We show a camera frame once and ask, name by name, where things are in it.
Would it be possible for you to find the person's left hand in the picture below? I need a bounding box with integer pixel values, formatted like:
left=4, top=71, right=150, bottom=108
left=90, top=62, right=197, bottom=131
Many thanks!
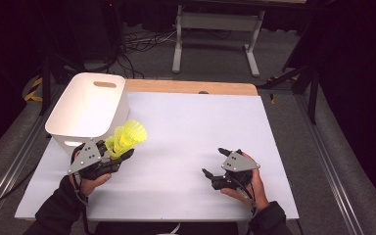
left=69, top=171, right=113, bottom=198

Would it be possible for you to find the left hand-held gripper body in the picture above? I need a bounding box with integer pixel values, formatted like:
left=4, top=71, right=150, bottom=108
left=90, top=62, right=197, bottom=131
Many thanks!
left=67, top=139, right=125, bottom=181

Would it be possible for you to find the bundle of floor cables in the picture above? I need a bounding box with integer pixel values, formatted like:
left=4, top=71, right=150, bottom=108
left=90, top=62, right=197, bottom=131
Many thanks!
left=119, top=28, right=178, bottom=80

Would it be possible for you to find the yellow black striped tape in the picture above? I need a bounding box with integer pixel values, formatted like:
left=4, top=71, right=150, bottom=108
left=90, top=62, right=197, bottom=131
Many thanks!
left=23, top=75, right=44, bottom=103
left=266, top=75, right=277, bottom=106

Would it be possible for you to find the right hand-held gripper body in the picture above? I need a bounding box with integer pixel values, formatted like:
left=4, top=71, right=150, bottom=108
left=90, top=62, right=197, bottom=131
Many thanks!
left=211, top=149, right=261, bottom=191

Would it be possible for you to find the yellow plastic shuttlecock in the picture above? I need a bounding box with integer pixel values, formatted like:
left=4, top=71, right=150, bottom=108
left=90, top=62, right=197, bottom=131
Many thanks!
left=105, top=134, right=127, bottom=161
left=112, top=125, right=130, bottom=155
left=122, top=118, right=149, bottom=145

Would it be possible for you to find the grey metal desk frame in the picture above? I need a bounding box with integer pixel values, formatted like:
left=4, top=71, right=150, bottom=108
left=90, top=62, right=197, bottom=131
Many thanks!
left=171, top=4, right=266, bottom=78

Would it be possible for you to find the aluminium floor rail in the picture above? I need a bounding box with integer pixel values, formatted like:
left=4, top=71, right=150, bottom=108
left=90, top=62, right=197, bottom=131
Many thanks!
left=294, top=93, right=366, bottom=235
left=0, top=83, right=67, bottom=230

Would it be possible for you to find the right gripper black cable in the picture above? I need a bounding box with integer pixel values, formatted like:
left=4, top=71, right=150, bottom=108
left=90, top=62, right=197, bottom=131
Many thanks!
left=230, top=177, right=259, bottom=217

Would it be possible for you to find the black tripod stand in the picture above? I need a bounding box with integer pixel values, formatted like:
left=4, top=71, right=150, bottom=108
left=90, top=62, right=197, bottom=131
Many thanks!
left=38, top=54, right=80, bottom=118
left=257, top=64, right=321, bottom=125

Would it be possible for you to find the wooden table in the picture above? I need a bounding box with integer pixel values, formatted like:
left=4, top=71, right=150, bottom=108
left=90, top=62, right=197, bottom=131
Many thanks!
left=123, top=78, right=259, bottom=97

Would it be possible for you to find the person's right hand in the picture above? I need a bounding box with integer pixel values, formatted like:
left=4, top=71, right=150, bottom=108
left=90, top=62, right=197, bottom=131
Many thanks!
left=219, top=152, right=270, bottom=212

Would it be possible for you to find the black floor cable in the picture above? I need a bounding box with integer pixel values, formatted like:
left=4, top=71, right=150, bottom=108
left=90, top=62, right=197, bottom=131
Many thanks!
left=0, top=165, right=37, bottom=218

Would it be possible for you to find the white cable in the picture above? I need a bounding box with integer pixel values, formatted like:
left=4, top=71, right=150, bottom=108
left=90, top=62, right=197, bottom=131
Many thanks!
left=156, top=222, right=182, bottom=235

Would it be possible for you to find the dark curtain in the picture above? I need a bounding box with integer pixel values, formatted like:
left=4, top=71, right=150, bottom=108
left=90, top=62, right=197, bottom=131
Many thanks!
left=315, top=0, right=376, bottom=211

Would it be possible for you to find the white plastic bin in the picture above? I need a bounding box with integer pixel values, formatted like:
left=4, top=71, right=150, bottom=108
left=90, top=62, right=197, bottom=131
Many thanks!
left=44, top=71, right=131, bottom=155

